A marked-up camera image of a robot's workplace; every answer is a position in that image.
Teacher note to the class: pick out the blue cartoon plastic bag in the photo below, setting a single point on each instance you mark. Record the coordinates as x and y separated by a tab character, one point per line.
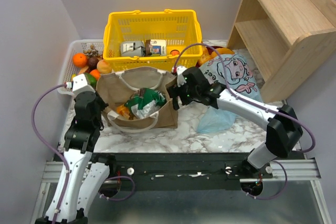
234	70

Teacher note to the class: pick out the orange pastry bread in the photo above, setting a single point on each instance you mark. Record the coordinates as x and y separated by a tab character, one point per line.
206	56

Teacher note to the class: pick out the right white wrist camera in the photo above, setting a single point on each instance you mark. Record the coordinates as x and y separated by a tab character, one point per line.
180	79

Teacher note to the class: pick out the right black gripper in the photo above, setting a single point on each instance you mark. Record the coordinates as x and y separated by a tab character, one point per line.
177	91

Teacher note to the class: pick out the golden bread roll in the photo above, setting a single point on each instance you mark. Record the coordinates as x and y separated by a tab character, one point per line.
222	51

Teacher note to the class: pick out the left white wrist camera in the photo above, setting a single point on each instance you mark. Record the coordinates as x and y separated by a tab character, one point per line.
79	84

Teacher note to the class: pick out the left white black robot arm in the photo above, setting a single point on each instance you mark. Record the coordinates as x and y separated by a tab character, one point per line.
75	192

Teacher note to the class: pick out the green mango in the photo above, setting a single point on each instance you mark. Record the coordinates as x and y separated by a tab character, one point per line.
91	80

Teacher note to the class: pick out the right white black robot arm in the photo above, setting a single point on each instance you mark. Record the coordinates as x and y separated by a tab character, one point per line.
281	125

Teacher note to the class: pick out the brown jute tote bag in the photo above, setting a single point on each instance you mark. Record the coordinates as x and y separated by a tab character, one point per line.
116	88

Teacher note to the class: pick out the dark purple fruit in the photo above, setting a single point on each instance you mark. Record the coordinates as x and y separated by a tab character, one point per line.
92	63

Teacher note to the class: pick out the orange yellow snack bag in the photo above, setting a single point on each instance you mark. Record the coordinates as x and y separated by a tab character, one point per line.
123	111

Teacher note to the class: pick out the peach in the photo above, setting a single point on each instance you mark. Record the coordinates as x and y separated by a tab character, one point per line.
103	67

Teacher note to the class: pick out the longan bunch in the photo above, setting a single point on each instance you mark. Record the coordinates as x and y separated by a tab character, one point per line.
91	51

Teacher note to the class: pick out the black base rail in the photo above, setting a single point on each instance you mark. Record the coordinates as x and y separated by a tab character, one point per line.
178	171

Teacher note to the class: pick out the grey white box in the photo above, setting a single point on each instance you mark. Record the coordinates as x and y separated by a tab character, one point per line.
132	48

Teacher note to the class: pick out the white perforated plastic tray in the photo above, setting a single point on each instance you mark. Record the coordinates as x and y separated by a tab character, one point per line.
77	46

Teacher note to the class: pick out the yellow plastic shopping basket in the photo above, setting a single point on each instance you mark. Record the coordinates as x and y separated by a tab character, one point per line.
180	29

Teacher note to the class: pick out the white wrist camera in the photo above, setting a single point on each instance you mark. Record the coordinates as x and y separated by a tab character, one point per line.
79	84
180	79

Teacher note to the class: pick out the wooden shelf unit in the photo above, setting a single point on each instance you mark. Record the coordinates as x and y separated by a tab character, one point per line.
287	39

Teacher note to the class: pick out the green snack bag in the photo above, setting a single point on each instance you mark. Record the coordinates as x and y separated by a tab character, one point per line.
144	102

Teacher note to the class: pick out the red bowl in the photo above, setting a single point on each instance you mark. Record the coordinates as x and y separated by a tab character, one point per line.
211	48

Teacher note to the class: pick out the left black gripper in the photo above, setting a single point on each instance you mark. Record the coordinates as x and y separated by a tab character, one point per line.
98	106

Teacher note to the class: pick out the orange fruit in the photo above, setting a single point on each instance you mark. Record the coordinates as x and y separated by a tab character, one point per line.
80	60

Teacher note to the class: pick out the small orange tangerine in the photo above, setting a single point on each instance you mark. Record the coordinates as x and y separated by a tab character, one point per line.
95	73

